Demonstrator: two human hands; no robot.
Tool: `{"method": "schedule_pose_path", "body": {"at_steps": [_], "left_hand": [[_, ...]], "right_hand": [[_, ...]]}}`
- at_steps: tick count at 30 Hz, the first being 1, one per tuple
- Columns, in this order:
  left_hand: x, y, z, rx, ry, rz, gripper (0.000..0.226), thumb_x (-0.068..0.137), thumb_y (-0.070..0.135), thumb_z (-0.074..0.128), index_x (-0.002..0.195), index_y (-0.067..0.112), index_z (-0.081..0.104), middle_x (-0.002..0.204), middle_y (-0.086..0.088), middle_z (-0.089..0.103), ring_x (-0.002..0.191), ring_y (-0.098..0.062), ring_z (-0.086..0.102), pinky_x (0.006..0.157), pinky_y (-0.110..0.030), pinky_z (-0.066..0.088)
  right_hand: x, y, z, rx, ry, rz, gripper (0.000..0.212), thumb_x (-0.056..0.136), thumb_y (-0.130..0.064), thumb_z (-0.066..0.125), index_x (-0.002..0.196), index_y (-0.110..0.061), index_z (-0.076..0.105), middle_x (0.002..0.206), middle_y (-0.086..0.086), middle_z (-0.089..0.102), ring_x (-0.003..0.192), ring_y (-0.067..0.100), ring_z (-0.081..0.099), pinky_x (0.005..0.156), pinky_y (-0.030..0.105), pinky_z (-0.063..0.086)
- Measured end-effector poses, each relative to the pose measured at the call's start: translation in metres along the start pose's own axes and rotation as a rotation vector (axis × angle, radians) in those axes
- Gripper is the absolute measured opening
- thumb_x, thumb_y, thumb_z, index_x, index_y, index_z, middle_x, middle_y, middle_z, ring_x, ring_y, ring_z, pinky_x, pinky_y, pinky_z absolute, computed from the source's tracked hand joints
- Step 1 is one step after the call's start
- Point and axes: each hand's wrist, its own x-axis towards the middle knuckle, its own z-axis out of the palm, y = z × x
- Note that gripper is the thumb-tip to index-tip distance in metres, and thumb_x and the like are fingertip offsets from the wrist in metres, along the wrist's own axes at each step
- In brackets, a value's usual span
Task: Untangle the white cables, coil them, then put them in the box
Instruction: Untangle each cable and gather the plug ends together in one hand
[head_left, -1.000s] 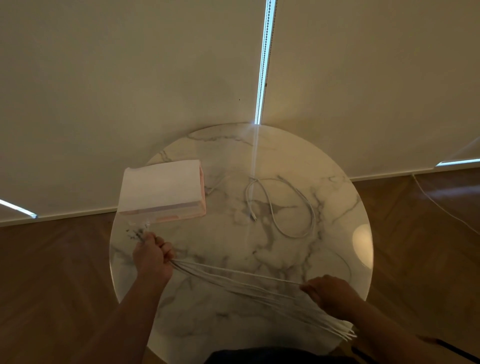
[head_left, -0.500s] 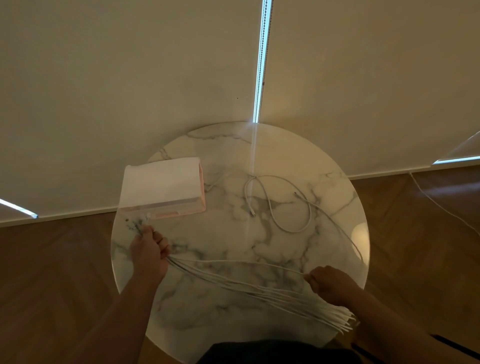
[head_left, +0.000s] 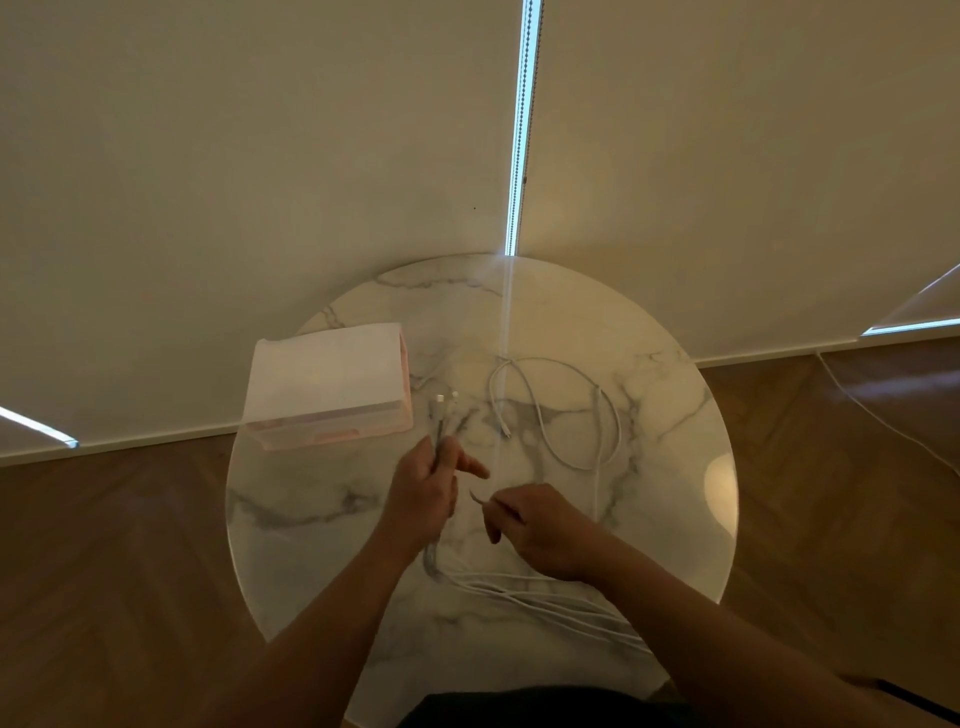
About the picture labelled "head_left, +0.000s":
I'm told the person's right hand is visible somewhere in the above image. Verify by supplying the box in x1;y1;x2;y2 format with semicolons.
479;483;625;585

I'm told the person's left hand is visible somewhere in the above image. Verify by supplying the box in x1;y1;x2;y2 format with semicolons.
374;434;493;558

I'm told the long white cable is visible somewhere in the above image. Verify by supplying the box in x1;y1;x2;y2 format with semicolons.
422;389;655;655

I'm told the tangle of white cables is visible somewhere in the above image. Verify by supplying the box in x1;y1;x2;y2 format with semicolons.
468;356;624;526

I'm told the pink white storage box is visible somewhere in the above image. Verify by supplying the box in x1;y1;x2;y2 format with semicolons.
239;322;415;451

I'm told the person's left forearm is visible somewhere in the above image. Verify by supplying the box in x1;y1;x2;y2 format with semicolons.
187;536;421;728

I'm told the person's right forearm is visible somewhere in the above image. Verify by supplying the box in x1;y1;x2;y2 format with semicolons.
599;543;916;728

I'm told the person's black clothing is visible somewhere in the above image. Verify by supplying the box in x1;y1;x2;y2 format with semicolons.
401;686;699;728

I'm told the beige roller blind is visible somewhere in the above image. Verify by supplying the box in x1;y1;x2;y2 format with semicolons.
0;0;526;466
506;0;960;369

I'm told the thin white floor cord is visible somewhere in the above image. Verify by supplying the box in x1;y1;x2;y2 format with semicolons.
815;352;960;478

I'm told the blind bead chain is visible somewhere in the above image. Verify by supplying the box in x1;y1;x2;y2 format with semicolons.
503;0;545;257

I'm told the black cord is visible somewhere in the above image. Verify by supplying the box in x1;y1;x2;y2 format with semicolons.
877;678;960;720

